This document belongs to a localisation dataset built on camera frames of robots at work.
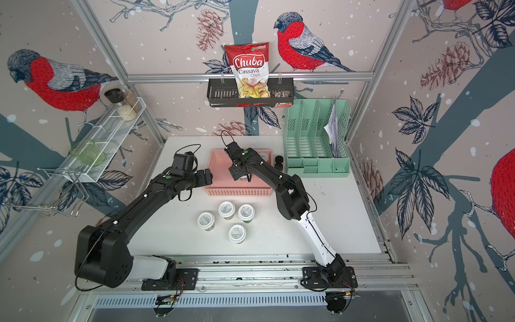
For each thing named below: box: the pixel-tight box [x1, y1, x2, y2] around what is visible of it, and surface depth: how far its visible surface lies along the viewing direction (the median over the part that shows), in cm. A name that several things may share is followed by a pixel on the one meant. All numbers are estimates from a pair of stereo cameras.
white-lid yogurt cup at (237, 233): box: [227, 224, 247, 245], surface depth 80 cm
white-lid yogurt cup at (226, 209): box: [217, 201, 236, 221], surface depth 87 cm
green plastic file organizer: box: [283, 98, 351, 178], surface depth 111 cm
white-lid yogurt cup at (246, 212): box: [237, 203, 256, 224], surface depth 86 cm
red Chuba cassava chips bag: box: [224, 42, 271, 99], surface depth 83 cm
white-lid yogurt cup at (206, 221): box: [196, 211, 216, 232], surface depth 83 cm
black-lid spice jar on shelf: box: [103, 88, 125, 104], surface depth 81 cm
